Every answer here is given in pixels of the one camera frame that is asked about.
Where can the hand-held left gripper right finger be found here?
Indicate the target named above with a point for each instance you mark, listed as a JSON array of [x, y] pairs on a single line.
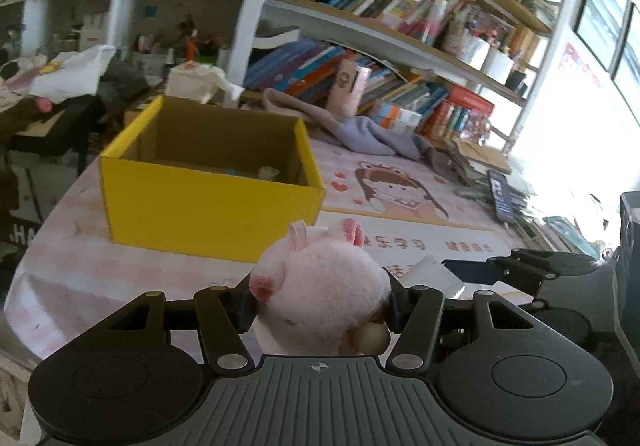
[[397, 311]]

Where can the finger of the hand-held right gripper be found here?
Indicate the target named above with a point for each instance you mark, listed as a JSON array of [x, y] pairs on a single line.
[[475, 271]]

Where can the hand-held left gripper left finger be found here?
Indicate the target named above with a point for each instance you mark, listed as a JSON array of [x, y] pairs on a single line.
[[245, 311]]

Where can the white charger plug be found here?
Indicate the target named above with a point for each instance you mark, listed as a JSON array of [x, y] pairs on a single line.
[[432, 273]]

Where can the pink plush pig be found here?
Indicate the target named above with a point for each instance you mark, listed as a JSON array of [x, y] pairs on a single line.
[[320, 286]]

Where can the yellow cardboard box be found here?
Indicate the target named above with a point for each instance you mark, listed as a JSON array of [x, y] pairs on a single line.
[[200, 211]]

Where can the teal book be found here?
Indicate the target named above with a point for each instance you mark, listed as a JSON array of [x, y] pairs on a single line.
[[565, 231]]

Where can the black smartphone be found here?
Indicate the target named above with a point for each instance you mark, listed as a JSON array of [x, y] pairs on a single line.
[[500, 196]]

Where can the pile of books and papers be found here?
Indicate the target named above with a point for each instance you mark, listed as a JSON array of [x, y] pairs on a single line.
[[475, 166]]

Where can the brown paper envelope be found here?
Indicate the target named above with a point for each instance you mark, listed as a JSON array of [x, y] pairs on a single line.
[[482, 153]]

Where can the colourful acrylic figure stand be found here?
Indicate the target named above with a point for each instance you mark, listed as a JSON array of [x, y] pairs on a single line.
[[480, 128]]

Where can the red boxed book set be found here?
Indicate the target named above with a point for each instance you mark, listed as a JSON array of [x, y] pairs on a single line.
[[450, 118]]

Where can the orange white small carton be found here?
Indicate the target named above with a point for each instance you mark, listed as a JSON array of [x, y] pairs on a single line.
[[397, 118]]

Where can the pink printed tablecloth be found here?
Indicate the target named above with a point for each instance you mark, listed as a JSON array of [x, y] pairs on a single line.
[[75, 266]]

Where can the grey cloth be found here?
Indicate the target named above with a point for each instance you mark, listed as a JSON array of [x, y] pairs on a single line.
[[360, 133]]

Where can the small black box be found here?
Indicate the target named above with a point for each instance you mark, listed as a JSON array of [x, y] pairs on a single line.
[[515, 82]]

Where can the white storage box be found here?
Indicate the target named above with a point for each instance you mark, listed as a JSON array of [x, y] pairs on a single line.
[[497, 66]]

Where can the black framed picture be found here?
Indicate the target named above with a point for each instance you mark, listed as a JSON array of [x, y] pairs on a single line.
[[631, 56], [602, 6]]

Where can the tall pink box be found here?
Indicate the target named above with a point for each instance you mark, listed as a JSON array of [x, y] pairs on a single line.
[[347, 86]]

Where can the cream cloth bag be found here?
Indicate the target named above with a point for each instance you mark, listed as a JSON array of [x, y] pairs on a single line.
[[195, 81]]

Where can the row of blue books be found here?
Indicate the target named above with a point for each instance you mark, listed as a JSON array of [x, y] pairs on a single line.
[[300, 71]]

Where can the pink gradient bottle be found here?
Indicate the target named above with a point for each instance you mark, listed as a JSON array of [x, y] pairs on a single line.
[[435, 21]]

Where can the pile of clothes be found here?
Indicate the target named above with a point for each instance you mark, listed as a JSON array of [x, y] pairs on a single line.
[[70, 76]]

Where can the white bookshelf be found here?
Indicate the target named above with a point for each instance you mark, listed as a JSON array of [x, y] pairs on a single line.
[[250, 1]]

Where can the white cubby shelf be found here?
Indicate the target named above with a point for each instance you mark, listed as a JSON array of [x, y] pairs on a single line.
[[120, 11]]

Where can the pink wall poster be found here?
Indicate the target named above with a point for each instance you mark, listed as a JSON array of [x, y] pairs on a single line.
[[575, 61]]

